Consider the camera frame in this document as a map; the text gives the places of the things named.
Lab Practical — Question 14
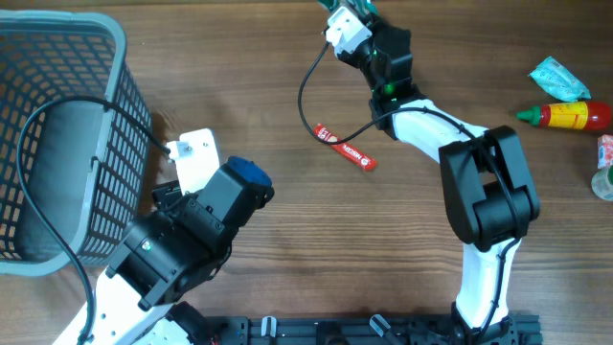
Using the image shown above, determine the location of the red sachet pack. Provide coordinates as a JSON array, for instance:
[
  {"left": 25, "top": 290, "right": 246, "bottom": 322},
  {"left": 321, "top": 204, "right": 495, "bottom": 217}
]
[{"left": 314, "top": 124, "right": 377, "bottom": 172}]

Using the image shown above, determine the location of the mint green wipes packet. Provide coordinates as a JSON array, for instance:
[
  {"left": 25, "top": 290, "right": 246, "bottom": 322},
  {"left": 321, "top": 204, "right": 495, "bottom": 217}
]
[{"left": 529, "top": 57, "right": 591, "bottom": 103}]

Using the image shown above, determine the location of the sriracha bottle green cap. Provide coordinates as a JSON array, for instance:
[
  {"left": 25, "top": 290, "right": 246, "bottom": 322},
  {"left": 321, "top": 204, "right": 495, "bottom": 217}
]
[{"left": 516, "top": 101, "right": 612, "bottom": 130}]

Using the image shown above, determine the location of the red white tissue packet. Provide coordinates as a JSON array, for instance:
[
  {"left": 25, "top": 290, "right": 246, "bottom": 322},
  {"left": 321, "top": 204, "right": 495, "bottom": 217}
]
[{"left": 598, "top": 134, "right": 613, "bottom": 169}]

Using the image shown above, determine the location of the green lid jar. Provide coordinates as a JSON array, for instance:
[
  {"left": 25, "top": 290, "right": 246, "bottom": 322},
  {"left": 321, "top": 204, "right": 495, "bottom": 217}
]
[{"left": 591, "top": 166, "right": 613, "bottom": 201}]

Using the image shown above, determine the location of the green 3M gloves packet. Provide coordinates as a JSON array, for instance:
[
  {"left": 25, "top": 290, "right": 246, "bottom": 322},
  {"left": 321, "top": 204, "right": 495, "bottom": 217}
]
[{"left": 317, "top": 0, "right": 378, "bottom": 15}]

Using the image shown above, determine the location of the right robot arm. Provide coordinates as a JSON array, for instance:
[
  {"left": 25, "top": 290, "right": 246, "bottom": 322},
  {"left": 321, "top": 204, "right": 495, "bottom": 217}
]
[{"left": 334, "top": 7, "right": 540, "bottom": 344}]

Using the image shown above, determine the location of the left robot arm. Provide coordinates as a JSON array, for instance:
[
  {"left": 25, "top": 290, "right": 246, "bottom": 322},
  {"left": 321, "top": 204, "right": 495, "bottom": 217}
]
[{"left": 56, "top": 156, "right": 274, "bottom": 344}]

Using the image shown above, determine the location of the grey plastic mesh basket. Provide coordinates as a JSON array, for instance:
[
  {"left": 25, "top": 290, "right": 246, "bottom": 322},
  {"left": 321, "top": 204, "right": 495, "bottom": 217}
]
[{"left": 1, "top": 11, "right": 151, "bottom": 276}]

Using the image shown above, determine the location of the black left camera cable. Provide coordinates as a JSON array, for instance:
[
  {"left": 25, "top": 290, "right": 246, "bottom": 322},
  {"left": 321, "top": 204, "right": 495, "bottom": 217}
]
[{"left": 15, "top": 95, "right": 172, "bottom": 345}]

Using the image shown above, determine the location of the black camera cable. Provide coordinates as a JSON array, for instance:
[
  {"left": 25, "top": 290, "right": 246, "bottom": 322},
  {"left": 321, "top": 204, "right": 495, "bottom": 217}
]
[
  {"left": 296, "top": 41, "right": 523, "bottom": 336},
  {"left": 15, "top": 95, "right": 172, "bottom": 345}
]

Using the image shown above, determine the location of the black right camera cable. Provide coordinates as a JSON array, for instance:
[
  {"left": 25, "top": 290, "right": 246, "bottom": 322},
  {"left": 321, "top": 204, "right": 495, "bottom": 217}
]
[{"left": 296, "top": 41, "right": 523, "bottom": 336}]

